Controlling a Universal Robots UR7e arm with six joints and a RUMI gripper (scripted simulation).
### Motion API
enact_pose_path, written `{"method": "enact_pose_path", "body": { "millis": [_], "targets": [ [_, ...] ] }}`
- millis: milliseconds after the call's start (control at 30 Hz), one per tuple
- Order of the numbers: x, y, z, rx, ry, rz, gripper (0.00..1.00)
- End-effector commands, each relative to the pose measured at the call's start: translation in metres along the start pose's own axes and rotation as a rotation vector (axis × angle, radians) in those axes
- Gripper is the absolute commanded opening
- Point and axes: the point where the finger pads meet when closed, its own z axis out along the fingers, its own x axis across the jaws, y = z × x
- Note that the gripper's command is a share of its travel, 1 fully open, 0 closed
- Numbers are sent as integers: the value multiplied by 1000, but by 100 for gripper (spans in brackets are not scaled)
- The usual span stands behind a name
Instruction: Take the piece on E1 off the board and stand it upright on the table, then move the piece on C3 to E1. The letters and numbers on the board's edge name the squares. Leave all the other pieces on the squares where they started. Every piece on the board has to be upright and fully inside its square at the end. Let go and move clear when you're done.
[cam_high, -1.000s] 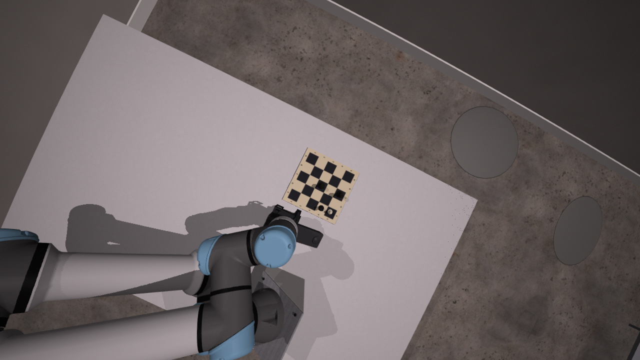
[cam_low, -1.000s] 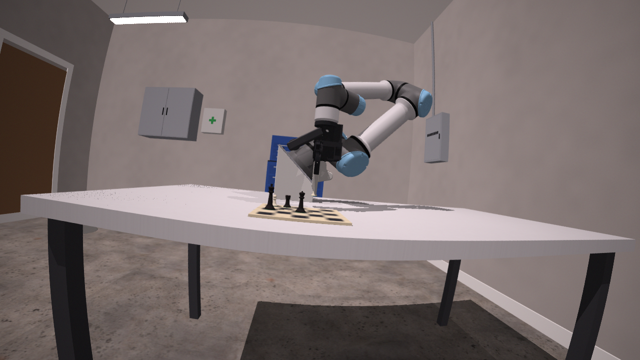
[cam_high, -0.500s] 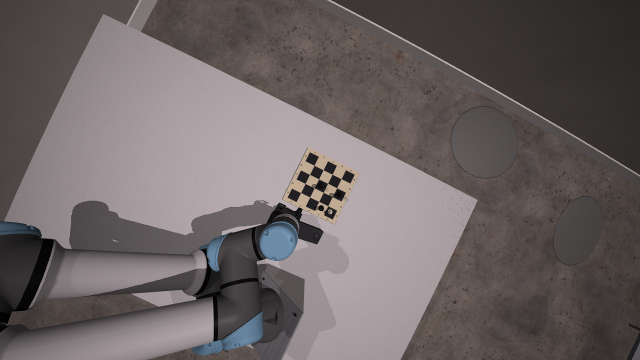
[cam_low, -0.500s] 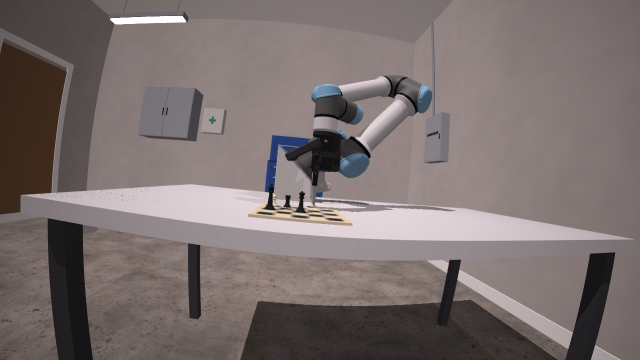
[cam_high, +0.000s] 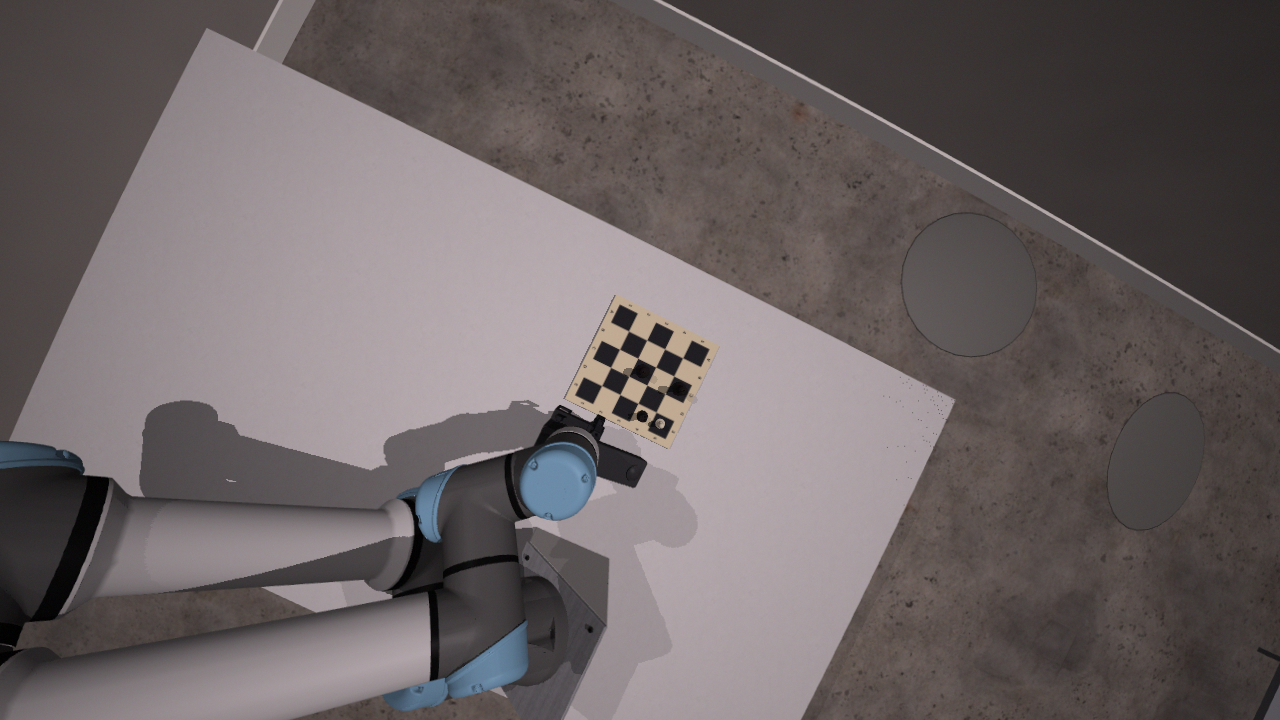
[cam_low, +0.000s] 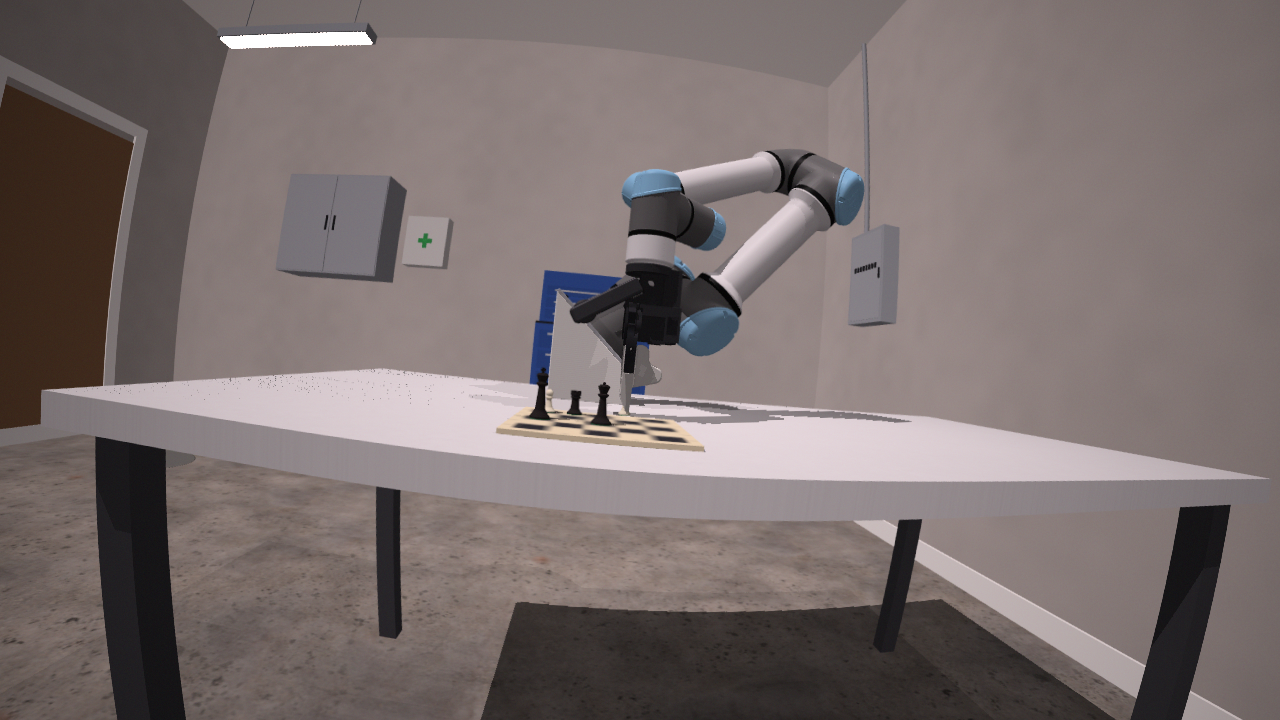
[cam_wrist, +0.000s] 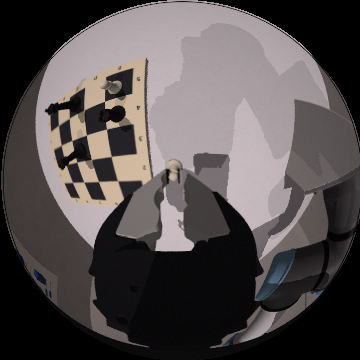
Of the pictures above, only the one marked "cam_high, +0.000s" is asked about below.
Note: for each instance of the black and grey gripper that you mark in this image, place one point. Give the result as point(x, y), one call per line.
point(559, 421)

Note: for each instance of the black and cream chessboard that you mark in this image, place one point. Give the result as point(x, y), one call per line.
point(607, 383)

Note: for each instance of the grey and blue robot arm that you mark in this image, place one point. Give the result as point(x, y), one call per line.
point(472, 633)

